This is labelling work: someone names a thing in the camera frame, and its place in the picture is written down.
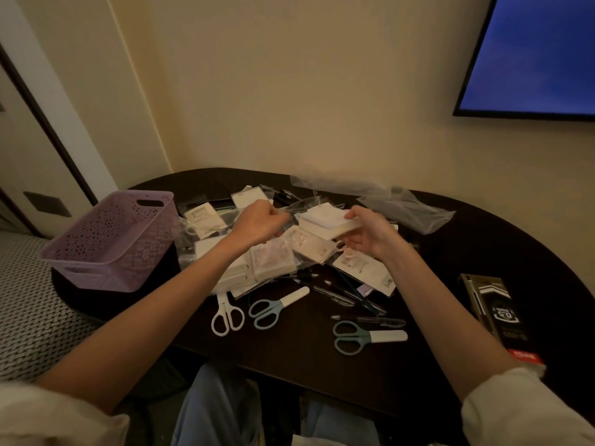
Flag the person's right hand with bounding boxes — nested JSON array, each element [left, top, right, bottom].
[[341, 205, 406, 264]]

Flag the person's left hand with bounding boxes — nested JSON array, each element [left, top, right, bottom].
[[229, 199, 292, 250]]

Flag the clear plastic wrapper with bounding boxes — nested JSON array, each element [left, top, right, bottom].
[[277, 196, 326, 222]]

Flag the white notepad stack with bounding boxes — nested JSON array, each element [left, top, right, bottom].
[[297, 202, 364, 241]]

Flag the person's right forearm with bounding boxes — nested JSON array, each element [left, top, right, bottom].
[[380, 247, 522, 404]]

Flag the person's left forearm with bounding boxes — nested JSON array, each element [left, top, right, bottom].
[[36, 235, 243, 415]]

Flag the bundle of black pens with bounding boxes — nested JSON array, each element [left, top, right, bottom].
[[259, 184, 304, 208]]

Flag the pile of white note packets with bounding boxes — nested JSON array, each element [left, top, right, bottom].
[[177, 185, 399, 300]]

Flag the crumpled clear plastic bag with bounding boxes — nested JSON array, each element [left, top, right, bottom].
[[290, 173, 456, 236]]

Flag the black ballpoint pen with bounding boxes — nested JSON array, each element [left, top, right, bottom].
[[324, 279, 388, 317]]

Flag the clear ballpoint pen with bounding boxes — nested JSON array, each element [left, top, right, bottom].
[[293, 278, 357, 308]]

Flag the blue-grey scissors with white cap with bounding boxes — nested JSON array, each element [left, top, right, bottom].
[[248, 286, 311, 330]]

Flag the black pen with clear barrel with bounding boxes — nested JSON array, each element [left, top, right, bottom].
[[330, 314, 407, 329]]

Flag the teal scissors with white cap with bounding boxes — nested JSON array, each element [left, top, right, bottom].
[[332, 320, 409, 356]]

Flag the purple perforated plastic basket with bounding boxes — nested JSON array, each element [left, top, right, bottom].
[[39, 190, 180, 293]]

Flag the black pen box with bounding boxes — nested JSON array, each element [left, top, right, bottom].
[[457, 273, 546, 367]]

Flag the person's blue jeans legs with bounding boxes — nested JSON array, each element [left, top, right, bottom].
[[171, 363, 383, 446]]

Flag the dark door plate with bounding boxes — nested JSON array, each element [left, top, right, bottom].
[[23, 190, 73, 218]]

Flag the cream door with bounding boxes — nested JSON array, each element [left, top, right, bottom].
[[0, 65, 94, 238]]

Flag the person's white right sleeve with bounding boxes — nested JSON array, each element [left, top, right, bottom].
[[460, 366, 595, 446]]

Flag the person's white sleeve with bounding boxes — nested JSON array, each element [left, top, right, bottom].
[[0, 381, 131, 446], [460, 366, 595, 446]]

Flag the person's white left sleeve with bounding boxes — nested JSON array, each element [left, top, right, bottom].
[[0, 381, 131, 446]]

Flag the wall-mounted television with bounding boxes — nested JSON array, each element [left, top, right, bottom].
[[453, 0, 595, 122]]

